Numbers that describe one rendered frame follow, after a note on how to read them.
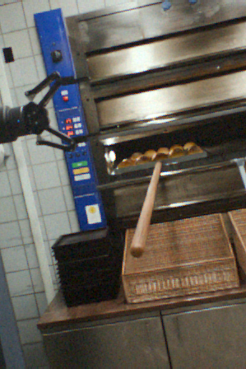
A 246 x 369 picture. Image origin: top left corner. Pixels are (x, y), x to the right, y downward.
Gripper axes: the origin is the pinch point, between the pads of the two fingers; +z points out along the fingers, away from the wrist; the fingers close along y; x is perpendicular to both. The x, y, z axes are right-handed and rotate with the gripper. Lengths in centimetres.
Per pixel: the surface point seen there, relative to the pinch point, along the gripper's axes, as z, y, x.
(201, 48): 41, -29, -154
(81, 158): -38, 18, -150
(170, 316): 0, 98, -99
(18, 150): -73, 6, -151
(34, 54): -52, -45, -153
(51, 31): -39, -55, -150
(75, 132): -38, 2, -150
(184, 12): 35, -49, -156
